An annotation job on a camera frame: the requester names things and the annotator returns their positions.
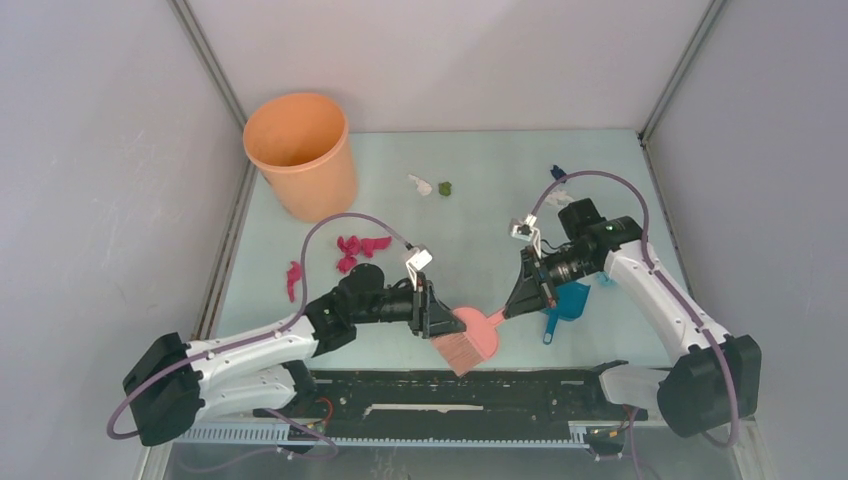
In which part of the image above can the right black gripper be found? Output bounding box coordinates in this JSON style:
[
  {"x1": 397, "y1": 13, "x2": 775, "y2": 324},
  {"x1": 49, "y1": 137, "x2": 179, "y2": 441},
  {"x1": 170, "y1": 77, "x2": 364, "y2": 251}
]
[{"x1": 504, "y1": 245, "x2": 599, "y2": 316}]

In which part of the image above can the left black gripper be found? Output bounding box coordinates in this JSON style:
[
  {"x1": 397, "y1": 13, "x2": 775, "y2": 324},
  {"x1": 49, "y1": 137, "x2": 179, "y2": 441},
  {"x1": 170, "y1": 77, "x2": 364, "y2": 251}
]
[{"x1": 352, "y1": 271, "x2": 464, "y2": 338}]

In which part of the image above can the pink hand brush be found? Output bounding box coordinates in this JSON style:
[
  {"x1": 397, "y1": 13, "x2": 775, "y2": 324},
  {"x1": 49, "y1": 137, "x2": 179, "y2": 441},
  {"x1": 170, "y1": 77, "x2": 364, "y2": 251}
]
[{"x1": 431, "y1": 306, "x2": 505, "y2": 377}]

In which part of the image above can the blue plastic dustpan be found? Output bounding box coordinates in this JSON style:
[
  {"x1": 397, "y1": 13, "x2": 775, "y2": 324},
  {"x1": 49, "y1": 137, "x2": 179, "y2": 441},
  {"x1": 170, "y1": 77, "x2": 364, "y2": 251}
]
[{"x1": 542, "y1": 282, "x2": 591, "y2": 345}]

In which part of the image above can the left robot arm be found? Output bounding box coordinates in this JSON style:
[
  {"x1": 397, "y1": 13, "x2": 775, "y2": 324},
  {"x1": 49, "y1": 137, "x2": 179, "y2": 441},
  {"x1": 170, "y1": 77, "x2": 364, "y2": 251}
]
[{"x1": 123, "y1": 264, "x2": 466, "y2": 446}]

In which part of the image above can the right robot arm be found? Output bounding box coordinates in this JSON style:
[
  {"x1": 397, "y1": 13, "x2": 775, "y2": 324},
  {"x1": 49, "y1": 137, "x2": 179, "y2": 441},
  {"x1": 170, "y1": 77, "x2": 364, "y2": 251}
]
[{"x1": 504, "y1": 199, "x2": 762, "y2": 438}]

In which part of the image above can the light blue paper scrap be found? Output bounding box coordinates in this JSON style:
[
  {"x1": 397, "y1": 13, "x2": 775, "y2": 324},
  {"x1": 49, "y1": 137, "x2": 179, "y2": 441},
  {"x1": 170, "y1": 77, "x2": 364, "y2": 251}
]
[{"x1": 595, "y1": 272, "x2": 617, "y2": 287}]

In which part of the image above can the white paper scrap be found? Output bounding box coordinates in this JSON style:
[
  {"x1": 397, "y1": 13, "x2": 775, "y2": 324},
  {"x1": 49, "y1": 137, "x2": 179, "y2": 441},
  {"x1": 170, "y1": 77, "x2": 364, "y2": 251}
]
[
  {"x1": 407, "y1": 174, "x2": 433, "y2": 197},
  {"x1": 544, "y1": 189, "x2": 574, "y2": 208}
]

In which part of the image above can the dark blue paper scrap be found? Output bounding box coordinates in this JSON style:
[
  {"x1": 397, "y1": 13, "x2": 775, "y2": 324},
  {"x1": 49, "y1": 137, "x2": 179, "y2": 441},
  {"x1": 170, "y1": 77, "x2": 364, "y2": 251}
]
[{"x1": 550, "y1": 164, "x2": 567, "y2": 184}]

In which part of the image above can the green paper scrap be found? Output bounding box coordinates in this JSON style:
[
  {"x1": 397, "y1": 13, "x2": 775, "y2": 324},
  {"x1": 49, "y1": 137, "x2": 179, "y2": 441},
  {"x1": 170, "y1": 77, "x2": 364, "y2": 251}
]
[{"x1": 438, "y1": 182, "x2": 453, "y2": 198}]

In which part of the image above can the small magenta paper scrap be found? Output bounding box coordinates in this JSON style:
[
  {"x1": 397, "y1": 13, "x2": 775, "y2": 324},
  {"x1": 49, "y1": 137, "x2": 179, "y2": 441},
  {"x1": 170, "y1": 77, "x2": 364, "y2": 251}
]
[{"x1": 285, "y1": 261, "x2": 303, "y2": 303}]

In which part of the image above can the orange plastic bucket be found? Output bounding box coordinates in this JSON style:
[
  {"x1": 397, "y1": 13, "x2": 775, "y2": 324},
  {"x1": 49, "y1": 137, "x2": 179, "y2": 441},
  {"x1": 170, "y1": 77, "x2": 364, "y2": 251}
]
[{"x1": 243, "y1": 92, "x2": 358, "y2": 223}]

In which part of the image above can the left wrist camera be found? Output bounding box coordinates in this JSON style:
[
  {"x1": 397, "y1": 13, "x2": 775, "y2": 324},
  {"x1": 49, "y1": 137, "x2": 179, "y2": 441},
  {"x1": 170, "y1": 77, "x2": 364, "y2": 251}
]
[{"x1": 404, "y1": 244, "x2": 433, "y2": 290}]

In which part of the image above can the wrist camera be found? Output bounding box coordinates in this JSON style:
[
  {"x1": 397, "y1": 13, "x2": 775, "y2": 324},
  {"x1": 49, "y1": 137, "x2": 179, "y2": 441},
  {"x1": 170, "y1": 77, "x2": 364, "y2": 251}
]
[
  {"x1": 509, "y1": 213, "x2": 541, "y2": 252},
  {"x1": 404, "y1": 244, "x2": 433, "y2": 290}
]

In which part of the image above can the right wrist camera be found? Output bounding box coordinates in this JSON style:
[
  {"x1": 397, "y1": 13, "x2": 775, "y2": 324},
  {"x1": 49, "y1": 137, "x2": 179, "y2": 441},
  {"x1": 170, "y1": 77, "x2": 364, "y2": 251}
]
[{"x1": 509, "y1": 213, "x2": 541, "y2": 252}]

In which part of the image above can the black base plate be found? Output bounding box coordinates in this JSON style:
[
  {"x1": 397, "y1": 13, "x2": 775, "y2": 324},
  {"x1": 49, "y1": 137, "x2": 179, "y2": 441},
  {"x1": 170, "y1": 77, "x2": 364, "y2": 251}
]
[{"x1": 281, "y1": 365, "x2": 629, "y2": 444}]

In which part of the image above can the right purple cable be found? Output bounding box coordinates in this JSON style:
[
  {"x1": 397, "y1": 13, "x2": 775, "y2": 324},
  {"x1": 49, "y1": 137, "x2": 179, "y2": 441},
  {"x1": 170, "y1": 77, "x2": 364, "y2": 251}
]
[{"x1": 529, "y1": 170, "x2": 742, "y2": 480}]

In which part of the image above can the purple cable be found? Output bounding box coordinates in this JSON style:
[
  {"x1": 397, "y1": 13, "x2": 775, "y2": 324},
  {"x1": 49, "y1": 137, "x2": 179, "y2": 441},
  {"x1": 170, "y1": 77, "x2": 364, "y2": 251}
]
[
  {"x1": 529, "y1": 170, "x2": 742, "y2": 480},
  {"x1": 107, "y1": 211, "x2": 416, "y2": 441}
]

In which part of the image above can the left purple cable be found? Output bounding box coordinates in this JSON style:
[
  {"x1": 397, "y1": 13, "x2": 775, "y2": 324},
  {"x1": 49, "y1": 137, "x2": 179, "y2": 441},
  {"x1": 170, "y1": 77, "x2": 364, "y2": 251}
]
[{"x1": 107, "y1": 211, "x2": 416, "y2": 441}]

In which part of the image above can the aluminium frame rail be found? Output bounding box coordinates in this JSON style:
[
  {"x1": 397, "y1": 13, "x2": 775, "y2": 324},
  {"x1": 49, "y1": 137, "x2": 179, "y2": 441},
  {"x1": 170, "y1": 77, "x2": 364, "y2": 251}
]
[{"x1": 153, "y1": 377, "x2": 758, "y2": 452}]

